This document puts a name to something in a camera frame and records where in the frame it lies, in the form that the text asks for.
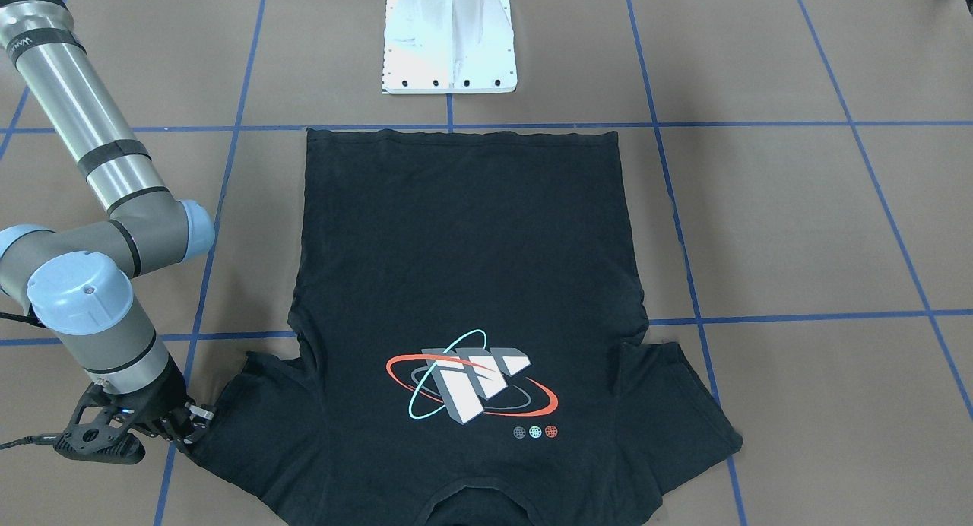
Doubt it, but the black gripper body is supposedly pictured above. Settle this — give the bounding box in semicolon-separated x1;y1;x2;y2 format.
91;359;198;443

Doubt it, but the black graphic t-shirt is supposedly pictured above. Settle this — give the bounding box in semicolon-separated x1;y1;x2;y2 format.
194;130;743;525

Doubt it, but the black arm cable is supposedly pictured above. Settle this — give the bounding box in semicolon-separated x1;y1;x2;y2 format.
0;432;62;452

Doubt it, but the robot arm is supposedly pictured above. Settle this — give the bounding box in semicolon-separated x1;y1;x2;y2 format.
1;0;215;455

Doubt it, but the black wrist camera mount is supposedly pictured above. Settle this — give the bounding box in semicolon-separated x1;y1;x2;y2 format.
53;383;145;466

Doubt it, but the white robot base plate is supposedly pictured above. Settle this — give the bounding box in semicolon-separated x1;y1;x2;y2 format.
382;0;518;94

